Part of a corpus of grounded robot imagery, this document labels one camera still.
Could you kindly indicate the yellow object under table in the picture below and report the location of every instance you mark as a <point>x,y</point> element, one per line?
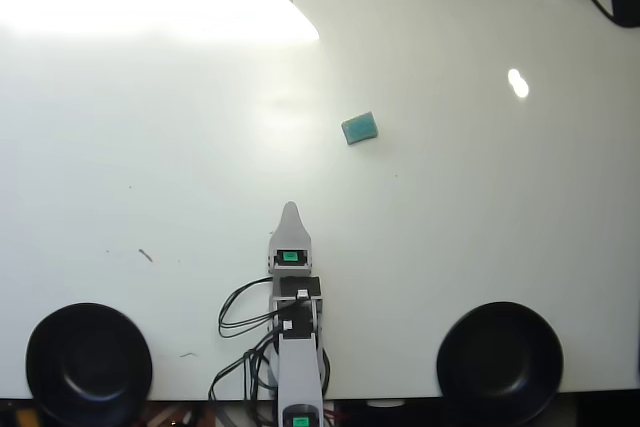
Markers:
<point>26,418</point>

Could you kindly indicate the white gripper green label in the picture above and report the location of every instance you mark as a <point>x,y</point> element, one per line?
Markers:
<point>291,257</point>

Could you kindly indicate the white table clamp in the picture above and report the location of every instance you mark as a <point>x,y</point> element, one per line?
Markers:
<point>385,403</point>

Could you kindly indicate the black round bowl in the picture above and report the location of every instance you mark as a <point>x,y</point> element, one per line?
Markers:
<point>500,362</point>
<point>89,364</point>

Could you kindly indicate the blue foam cube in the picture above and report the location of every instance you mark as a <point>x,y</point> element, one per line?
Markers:
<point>360,128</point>

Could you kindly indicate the white black Koch robot arm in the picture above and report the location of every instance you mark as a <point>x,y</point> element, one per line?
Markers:
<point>297,367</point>

